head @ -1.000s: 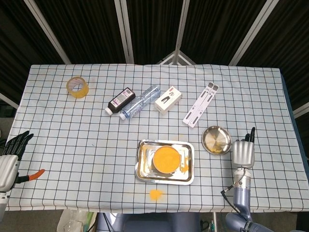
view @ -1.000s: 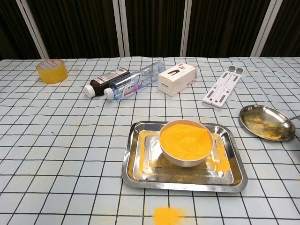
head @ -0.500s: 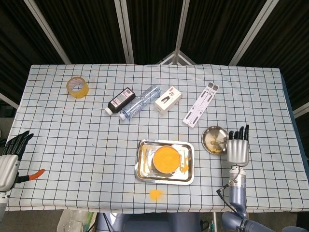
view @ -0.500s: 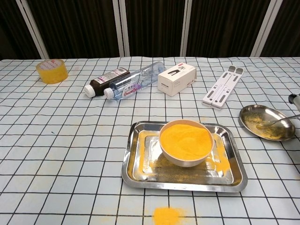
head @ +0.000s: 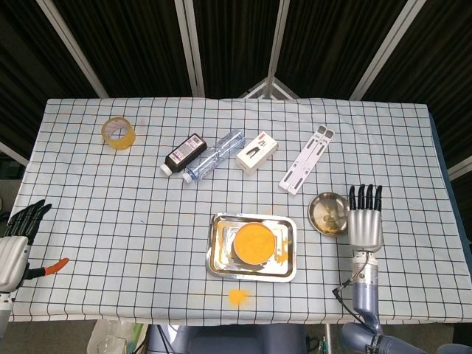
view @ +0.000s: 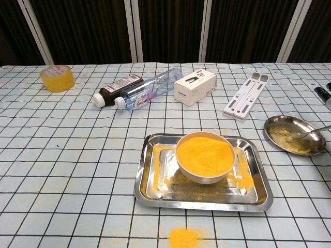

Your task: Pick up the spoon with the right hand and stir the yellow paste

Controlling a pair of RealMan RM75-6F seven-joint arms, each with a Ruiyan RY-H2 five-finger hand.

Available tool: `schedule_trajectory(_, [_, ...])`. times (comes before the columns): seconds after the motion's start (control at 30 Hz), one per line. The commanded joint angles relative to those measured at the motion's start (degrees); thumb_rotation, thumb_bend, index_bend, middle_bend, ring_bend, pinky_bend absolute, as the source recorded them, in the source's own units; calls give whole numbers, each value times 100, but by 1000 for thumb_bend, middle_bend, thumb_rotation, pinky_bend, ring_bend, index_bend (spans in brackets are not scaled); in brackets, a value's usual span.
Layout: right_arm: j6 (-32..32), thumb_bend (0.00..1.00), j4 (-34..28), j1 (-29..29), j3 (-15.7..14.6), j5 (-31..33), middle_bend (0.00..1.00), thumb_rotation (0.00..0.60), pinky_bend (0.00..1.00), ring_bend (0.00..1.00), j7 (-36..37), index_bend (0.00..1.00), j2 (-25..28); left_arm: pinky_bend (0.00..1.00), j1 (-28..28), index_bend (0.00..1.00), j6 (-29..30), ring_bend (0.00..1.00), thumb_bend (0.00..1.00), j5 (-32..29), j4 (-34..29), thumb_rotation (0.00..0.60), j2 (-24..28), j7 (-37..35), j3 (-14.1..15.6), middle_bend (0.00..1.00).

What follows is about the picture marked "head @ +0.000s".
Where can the large stainless steel tray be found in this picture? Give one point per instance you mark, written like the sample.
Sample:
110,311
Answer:
250,277

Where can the oval stainless steel dish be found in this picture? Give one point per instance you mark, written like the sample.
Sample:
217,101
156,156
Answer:
326,204

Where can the small stainless steel tray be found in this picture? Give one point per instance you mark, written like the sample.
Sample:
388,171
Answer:
224,258

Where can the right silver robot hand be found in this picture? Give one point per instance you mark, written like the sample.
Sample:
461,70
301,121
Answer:
365,230

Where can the spilled yellow powder pile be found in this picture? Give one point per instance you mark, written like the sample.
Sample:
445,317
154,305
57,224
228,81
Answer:
237,296

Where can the yellow packing tape roll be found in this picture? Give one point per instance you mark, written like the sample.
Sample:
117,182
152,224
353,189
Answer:
124,142

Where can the beige bowl of yellow powder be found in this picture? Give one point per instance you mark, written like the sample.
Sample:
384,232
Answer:
254,243

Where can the white black checked tablecloth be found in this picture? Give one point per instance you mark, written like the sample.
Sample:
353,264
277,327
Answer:
110,221

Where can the clear plastic water bottle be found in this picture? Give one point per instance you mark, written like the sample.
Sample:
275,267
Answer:
210,160

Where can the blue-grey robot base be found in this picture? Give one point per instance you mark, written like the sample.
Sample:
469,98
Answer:
228,341

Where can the clear plastic bag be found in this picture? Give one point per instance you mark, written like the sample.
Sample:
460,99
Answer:
110,337

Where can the silver spoon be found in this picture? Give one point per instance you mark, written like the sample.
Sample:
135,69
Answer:
329,219

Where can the white cardboard product box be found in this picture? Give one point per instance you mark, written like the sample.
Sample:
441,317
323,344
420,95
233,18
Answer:
254,159

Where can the dark folding screen white frames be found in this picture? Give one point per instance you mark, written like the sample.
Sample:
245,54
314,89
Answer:
136,48

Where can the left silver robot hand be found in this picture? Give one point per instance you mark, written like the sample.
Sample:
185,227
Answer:
13,258

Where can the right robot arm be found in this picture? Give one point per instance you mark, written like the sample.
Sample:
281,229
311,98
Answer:
365,291

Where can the brown medicine bottle white cap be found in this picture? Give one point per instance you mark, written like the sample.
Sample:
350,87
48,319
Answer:
184,153

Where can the white folding laptop stand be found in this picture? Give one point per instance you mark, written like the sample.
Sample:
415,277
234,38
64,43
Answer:
304,162

